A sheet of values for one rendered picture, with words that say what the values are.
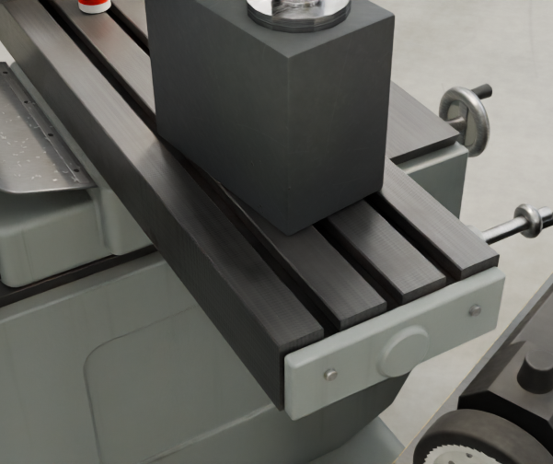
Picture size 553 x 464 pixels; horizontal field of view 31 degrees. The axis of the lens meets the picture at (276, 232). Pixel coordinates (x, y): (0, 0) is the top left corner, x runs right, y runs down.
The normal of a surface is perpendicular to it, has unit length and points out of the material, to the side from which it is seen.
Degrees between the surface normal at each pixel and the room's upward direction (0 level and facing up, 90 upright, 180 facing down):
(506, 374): 0
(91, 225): 90
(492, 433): 6
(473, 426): 19
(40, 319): 90
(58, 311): 90
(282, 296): 0
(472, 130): 90
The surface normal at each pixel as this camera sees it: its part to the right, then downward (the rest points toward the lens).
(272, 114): -0.79, 0.40
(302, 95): 0.62, 0.49
